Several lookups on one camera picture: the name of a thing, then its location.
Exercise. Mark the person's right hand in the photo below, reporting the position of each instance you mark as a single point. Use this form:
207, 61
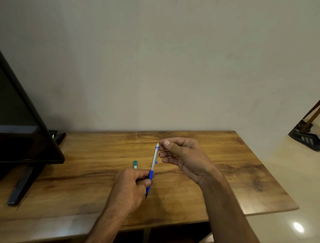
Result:
193, 160

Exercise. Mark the person's left hand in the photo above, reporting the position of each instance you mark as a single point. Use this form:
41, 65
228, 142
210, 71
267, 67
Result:
126, 189

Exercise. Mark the person's right thumb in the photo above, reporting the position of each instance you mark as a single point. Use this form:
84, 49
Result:
175, 144

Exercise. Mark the person's right middle finger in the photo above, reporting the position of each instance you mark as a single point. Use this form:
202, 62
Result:
171, 160

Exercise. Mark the person's left thumb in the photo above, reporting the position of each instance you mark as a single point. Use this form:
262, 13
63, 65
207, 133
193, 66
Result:
145, 182

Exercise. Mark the blue and silver mechanical pencil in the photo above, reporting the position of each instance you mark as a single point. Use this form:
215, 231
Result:
154, 160

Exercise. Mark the person's left forearm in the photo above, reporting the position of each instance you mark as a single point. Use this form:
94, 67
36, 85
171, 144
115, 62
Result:
107, 226

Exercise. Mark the person's right forearm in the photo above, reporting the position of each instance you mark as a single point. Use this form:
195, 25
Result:
225, 212

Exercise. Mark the small teal lead case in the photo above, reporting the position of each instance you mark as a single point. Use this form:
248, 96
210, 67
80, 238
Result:
135, 164

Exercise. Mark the black television stand leg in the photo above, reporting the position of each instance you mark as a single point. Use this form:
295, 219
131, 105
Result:
25, 184

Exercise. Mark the black dustpan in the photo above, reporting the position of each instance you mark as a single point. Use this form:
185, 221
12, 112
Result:
306, 140

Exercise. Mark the black flat screen television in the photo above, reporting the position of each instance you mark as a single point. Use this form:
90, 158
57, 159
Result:
17, 120

